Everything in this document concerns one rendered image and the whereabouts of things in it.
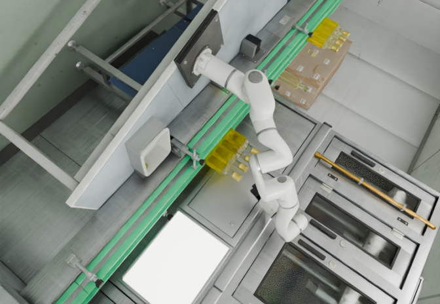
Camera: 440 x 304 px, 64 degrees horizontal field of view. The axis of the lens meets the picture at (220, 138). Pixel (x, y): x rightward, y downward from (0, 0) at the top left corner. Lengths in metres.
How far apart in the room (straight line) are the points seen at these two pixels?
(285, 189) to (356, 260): 0.68
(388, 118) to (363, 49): 1.55
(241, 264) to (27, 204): 1.09
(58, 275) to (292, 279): 1.04
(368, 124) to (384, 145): 0.42
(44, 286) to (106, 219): 0.34
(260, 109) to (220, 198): 0.66
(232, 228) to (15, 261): 1.01
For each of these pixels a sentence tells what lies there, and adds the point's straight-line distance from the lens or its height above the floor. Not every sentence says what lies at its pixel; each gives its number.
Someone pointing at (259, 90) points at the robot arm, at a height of 1.09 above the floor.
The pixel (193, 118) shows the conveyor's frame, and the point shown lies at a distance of 1.73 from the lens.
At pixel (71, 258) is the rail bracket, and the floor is 0.86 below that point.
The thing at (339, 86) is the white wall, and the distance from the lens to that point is 6.60.
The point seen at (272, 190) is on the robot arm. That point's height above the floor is 1.34.
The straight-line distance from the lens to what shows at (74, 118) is 2.20.
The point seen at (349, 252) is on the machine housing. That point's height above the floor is 1.80.
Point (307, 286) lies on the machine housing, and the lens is 1.87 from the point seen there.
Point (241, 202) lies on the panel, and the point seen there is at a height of 1.22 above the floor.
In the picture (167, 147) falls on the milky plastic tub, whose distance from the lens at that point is 1.64.
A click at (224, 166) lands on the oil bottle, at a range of 1.76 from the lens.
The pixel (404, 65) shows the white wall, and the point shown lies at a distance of 7.54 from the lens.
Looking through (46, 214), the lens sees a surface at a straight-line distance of 1.98.
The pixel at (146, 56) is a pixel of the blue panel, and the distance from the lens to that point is 2.02.
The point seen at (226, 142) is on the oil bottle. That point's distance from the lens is 1.82.
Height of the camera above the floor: 1.40
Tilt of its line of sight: 14 degrees down
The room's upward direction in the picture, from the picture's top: 123 degrees clockwise
